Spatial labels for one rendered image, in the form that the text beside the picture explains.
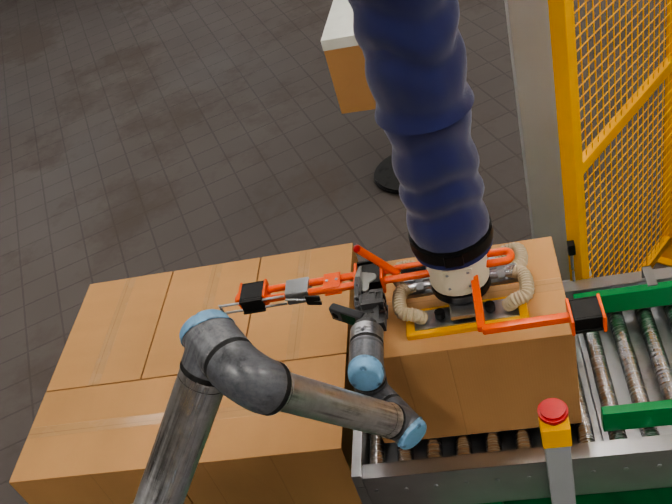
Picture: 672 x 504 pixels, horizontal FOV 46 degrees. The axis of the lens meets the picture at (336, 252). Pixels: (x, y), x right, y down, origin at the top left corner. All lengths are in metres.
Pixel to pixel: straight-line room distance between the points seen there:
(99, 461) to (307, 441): 0.75
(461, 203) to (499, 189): 2.25
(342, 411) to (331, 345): 1.07
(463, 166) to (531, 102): 1.17
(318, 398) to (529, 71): 1.66
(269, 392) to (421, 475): 0.89
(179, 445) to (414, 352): 0.73
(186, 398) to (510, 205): 2.67
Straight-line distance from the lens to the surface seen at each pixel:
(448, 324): 2.21
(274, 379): 1.61
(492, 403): 2.37
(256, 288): 2.31
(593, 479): 2.47
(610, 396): 2.55
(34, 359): 4.35
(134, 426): 2.93
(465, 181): 1.95
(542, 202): 3.33
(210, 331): 1.66
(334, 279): 2.25
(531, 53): 2.95
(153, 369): 3.07
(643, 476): 2.49
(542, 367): 2.26
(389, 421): 1.93
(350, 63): 3.77
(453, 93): 1.79
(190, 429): 1.77
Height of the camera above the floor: 2.58
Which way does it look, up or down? 39 degrees down
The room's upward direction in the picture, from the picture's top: 19 degrees counter-clockwise
